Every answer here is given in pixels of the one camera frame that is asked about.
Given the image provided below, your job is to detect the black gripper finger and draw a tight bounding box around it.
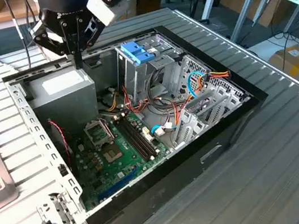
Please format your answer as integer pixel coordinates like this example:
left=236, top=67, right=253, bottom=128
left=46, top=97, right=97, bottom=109
left=30, top=17, right=80, bottom=77
left=70, top=12, right=112, bottom=70

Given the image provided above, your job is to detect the perforated metal disk bay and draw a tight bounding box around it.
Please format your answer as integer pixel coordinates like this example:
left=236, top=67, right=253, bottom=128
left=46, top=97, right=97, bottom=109
left=157, top=44, right=259, bottom=150

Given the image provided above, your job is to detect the blue plastic bay latch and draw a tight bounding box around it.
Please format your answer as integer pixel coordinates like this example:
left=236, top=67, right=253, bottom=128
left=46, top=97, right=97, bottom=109
left=120, top=39, right=156, bottom=69

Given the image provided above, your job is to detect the metal optical drive cage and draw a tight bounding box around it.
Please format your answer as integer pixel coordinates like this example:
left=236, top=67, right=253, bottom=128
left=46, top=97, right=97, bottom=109
left=110, top=31, right=191, bottom=108

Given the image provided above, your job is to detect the grey power supply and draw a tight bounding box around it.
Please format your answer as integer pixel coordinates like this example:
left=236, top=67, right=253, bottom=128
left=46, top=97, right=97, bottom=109
left=21, top=61, right=103, bottom=141

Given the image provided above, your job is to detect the metal socket cover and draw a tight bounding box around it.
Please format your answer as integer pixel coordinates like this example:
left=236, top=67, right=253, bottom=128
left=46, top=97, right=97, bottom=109
left=82, top=117, right=116, bottom=152

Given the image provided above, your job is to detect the black case fan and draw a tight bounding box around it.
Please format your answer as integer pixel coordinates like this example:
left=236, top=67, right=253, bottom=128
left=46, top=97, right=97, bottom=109
left=47, top=116, right=79, bottom=180

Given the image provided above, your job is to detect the black RAM slot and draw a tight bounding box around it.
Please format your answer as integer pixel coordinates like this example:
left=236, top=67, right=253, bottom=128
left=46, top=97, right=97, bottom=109
left=121, top=113, right=156, bottom=163
left=118, top=115, right=152, bottom=165
left=125, top=112, right=159, bottom=161
left=114, top=116, right=149, bottom=167

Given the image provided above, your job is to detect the CPU socket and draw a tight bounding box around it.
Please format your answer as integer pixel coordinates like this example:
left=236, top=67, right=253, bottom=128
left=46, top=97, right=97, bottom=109
left=99, top=141, right=125, bottom=165

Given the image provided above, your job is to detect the green motherboard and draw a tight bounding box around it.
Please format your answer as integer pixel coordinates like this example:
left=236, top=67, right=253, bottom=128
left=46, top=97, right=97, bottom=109
left=65, top=105, right=178, bottom=213

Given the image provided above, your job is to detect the blue expansion slot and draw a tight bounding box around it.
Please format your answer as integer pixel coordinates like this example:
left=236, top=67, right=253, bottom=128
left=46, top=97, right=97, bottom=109
left=93, top=167, right=144, bottom=202

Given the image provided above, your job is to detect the black PC case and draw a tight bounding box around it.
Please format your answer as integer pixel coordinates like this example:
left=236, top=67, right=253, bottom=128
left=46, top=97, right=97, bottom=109
left=0, top=10, right=290, bottom=224

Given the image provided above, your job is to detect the large labelled cardboard box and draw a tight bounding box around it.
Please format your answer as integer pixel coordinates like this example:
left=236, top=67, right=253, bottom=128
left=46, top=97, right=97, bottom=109
left=267, top=45, right=299, bottom=103

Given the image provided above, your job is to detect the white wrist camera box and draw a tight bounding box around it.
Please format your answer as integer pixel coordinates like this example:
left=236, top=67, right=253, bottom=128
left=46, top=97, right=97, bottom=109
left=84, top=0, right=118, bottom=30

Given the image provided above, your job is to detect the orange red wire bundle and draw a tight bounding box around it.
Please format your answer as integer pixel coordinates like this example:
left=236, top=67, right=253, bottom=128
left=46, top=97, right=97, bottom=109
left=121, top=80, right=153, bottom=116

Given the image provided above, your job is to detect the long blue data wire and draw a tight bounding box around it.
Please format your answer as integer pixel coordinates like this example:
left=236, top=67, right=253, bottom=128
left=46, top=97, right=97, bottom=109
left=185, top=69, right=211, bottom=100

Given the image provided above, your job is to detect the short blue data wire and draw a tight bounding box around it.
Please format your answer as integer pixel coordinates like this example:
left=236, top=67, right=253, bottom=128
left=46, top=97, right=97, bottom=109
left=149, top=121, right=177, bottom=138

